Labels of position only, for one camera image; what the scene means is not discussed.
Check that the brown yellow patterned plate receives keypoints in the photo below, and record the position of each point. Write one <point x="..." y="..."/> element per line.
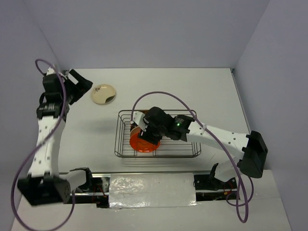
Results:
<point x="136" y="130"/>

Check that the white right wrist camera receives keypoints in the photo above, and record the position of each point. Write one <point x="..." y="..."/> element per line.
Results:
<point x="137" y="120"/>

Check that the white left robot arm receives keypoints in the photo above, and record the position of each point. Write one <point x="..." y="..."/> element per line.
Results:
<point x="43" y="184"/>

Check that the cream plate with brown patch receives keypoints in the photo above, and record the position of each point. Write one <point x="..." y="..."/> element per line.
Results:
<point x="103" y="94"/>

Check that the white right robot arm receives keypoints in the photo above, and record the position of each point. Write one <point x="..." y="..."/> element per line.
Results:
<point x="248" y="152"/>

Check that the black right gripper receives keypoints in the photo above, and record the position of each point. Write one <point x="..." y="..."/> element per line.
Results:
<point x="147" y="135"/>

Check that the orange plastic plate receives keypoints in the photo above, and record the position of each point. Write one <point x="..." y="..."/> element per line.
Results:
<point x="141" y="145"/>

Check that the silver foil covered block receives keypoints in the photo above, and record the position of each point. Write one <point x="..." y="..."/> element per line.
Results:
<point x="151" y="190"/>

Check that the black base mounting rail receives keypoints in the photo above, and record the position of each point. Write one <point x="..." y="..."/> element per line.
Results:
<point x="98" y="193"/>

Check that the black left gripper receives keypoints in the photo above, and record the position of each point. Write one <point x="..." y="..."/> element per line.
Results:
<point x="83" y="85"/>

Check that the grey wire dish rack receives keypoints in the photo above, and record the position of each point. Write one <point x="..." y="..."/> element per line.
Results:
<point x="129" y="145"/>

